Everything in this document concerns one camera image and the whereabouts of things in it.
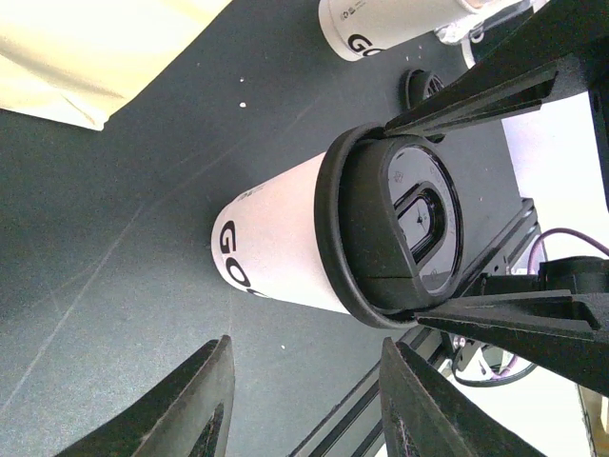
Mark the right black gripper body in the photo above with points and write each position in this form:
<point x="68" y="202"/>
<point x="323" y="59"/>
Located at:
<point x="576" y="37"/>

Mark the black cup lid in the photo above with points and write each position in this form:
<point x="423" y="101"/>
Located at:
<point x="388" y="224"/>

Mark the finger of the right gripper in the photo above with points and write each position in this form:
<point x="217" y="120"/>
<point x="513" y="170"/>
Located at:
<point x="501" y="85"/>
<point x="556" y="330"/>

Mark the clear stirrer holder cup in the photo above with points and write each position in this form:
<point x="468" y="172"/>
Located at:
<point x="453" y="33"/>

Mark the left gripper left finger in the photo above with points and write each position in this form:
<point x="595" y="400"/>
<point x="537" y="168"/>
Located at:
<point x="188" y="413"/>

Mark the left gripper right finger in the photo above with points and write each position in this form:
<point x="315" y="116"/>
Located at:
<point x="423" y="414"/>

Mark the black lid right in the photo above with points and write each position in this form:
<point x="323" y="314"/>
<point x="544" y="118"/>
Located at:
<point x="418" y="85"/>

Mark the single white paper cup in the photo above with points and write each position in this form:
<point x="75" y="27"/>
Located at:
<point x="264" y="242"/>

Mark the kraft paper bag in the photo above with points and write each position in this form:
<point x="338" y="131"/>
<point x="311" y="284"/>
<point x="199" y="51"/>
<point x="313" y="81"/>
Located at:
<point x="78" y="62"/>

